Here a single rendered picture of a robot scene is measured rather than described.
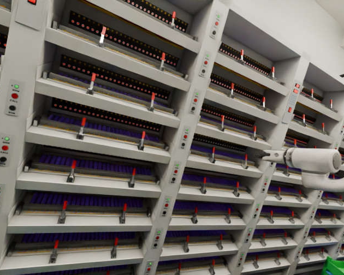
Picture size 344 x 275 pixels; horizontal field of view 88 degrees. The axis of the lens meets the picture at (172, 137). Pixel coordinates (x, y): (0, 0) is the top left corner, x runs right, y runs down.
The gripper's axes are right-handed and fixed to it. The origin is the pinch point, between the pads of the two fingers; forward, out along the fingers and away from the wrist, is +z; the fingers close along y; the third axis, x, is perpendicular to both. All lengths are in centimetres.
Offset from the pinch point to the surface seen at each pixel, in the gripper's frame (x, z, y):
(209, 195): -27.3, 23.0, -8.9
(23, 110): -1, 17, -102
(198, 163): -10.0, 19.7, -22.3
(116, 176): -23, 28, -63
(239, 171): -10.0, 19.8, 9.3
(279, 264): -82, 36, 85
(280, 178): -10, 20, 50
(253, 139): 11.0, 16.0, 13.3
